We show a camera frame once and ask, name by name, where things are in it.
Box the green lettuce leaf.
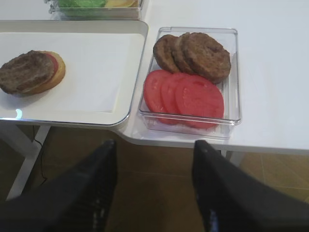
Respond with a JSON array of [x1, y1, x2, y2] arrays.
[[57, 0, 106, 16]]

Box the bottom bun half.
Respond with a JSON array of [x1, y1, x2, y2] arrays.
[[25, 51, 66, 95]]

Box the tomato slice on bun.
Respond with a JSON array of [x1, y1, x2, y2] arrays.
[[45, 53, 58, 76]]

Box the left red tomato slice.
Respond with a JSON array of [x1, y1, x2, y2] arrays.
[[143, 70, 171, 113]]

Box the red tomato slice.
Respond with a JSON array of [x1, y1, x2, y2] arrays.
[[161, 72, 193, 114], [143, 70, 171, 113], [174, 75, 224, 119]]

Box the clear bin with lettuce cheese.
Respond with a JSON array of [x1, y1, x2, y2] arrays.
[[44, 0, 148, 20]]

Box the yellow cheese slices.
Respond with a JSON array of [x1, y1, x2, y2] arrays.
[[105, 0, 139, 8]]

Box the white metal serving tray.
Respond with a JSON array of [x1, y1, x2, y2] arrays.
[[0, 20, 148, 127]]

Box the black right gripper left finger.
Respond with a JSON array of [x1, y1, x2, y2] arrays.
[[0, 140, 117, 232]]

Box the brown meat patty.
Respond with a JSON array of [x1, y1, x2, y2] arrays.
[[0, 50, 55, 94], [182, 32, 231, 84], [153, 34, 180, 73], [172, 32, 195, 75]]

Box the black cable under table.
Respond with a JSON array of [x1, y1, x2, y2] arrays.
[[33, 125, 49, 180]]

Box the front red tomato slice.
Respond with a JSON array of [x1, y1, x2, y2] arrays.
[[174, 75, 224, 119]]

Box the clear bin with patties tomatoes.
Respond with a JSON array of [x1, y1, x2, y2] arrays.
[[139, 27, 241, 140]]

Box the middle red tomato slice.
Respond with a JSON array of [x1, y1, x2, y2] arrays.
[[161, 72, 193, 114]]

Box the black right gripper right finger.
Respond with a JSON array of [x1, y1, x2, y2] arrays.
[[192, 140, 309, 232]]

